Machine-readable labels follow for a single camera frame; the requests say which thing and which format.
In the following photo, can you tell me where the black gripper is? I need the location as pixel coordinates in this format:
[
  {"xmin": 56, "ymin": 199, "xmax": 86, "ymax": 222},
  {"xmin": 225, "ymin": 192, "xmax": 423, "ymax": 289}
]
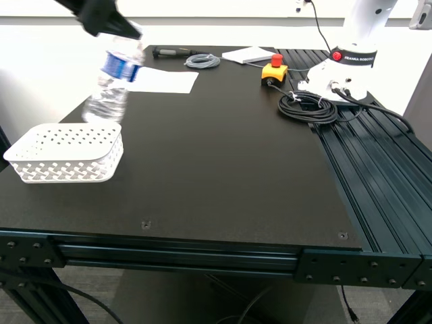
[{"xmin": 55, "ymin": 0, "xmax": 142, "ymax": 40}]

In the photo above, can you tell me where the clear plastic water bottle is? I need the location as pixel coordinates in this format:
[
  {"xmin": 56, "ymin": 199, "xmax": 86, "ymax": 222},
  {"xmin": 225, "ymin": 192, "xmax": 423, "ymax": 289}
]
[{"xmin": 82, "ymin": 22, "xmax": 146, "ymax": 124}]

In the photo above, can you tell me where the white plastic woven basket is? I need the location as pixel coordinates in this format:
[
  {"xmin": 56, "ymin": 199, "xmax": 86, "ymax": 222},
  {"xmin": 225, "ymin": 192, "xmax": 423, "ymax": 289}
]
[{"xmin": 2, "ymin": 122, "xmax": 124, "ymax": 184}]

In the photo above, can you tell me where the white paper sheet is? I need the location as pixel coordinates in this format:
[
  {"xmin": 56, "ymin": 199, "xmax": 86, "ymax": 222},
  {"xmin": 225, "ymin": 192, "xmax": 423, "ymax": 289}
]
[
  {"xmin": 140, "ymin": 66, "xmax": 159, "ymax": 81},
  {"xmin": 126, "ymin": 69, "xmax": 199, "ymax": 95}
]

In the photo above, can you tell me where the black handheld enabling device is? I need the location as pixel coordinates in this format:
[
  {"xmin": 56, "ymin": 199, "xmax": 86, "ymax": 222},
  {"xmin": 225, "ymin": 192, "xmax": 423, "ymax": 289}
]
[{"xmin": 151, "ymin": 47, "xmax": 210, "ymax": 60}]

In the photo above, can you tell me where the white booklet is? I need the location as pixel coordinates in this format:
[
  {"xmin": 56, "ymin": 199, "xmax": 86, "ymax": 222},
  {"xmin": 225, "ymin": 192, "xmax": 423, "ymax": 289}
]
[{"xmin": 221, "ymin": 46, "xmax": 276, "ymax": 65}]

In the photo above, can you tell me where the yellow red emergency stop button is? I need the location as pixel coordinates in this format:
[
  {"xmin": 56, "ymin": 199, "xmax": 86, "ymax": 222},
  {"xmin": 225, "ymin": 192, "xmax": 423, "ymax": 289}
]
[{"xmin": 260, "ymin": 53, "xmax": 290, "ymax": 88}]

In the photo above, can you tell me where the large grey box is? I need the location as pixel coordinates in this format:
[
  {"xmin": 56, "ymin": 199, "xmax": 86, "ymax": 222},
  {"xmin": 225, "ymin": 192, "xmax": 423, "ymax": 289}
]
[{"xmin": 109, "ymin": 268, "xmax": 347, "ymax": 324}]

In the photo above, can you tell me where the grey cabinet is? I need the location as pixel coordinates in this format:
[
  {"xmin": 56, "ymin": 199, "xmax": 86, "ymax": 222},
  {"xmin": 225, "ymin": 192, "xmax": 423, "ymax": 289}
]
[{"xmin": 402, "ymin": 53, "xmax": 432, "ymax": 146}]

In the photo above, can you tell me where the cream wall cable trunking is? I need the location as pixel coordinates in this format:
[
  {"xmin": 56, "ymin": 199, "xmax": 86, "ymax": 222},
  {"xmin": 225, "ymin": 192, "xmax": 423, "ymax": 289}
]
[{"xmin": 0, "ymin": 0, "xmax": 348, "ymax": 20}]

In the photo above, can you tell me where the grey coiled cable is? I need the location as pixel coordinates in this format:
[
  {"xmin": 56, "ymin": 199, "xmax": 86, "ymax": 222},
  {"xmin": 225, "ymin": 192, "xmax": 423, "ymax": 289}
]
[{"xmin": 184, "ymin": 53, "xmax": 311, "ymax": 72}]

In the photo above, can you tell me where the black cable to wall outlet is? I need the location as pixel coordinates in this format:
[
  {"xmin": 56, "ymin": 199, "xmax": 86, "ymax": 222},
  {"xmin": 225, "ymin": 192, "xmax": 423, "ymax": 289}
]
[{"xmin": 304, "ymin": 0, "xmax": 332, "ymax": 52}]

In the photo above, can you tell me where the black coiled cable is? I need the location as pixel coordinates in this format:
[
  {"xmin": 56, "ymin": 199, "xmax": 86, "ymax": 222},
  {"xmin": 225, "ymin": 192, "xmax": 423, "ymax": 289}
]
[{"xmin": 268, "ymin": 82, "xmax": 339, "ymax": 126}]

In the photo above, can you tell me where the thick black robot base cable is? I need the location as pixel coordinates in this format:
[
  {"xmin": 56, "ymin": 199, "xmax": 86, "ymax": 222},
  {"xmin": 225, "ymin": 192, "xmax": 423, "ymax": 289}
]
[{"xmin": 332, "ymin": 86, "xmax": 414, "ymax": 133}]

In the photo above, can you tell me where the black aluminium table frame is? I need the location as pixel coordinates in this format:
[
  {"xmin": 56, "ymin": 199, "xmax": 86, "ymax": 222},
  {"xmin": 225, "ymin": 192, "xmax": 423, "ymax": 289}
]
[{"xmin": 0, "ymin": 49, "xmax": 432, "ymax": 324}]

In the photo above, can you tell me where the black floor cable with plug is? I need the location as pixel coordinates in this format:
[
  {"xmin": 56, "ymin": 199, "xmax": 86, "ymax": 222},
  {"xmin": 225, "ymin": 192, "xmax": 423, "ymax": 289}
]
[{"xmin": 340, "ymin": 285, "xmax": 360, "ymax": 324}]

